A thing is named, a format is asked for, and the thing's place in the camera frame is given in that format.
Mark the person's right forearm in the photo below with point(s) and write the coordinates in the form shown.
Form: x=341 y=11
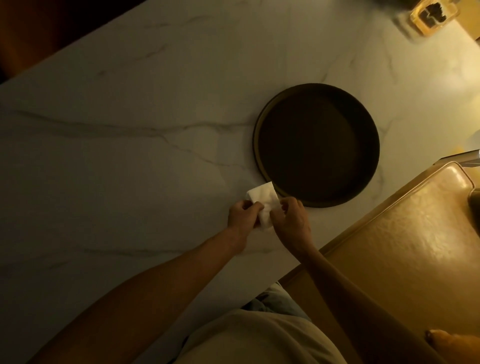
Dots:
x=367 y=307

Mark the round dark tray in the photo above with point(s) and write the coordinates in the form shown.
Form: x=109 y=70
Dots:
x=318 y=144

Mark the person's right hand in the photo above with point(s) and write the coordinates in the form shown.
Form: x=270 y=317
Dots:
x=292 y=227

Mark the grey metal bar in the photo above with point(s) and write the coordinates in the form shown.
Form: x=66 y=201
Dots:
x=459 y=157

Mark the beige shirt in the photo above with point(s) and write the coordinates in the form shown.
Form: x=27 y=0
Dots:
x=262 y=341

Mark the gold framed small object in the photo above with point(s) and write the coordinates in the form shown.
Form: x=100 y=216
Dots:
x=435 y=17

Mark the person's left forearm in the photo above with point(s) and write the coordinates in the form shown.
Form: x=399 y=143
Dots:
x=142 y=300

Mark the person's left hand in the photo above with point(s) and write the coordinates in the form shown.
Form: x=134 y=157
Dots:
x=242 y=225

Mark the tan rounded object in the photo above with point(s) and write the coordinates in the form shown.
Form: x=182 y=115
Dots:
x=453 y=347

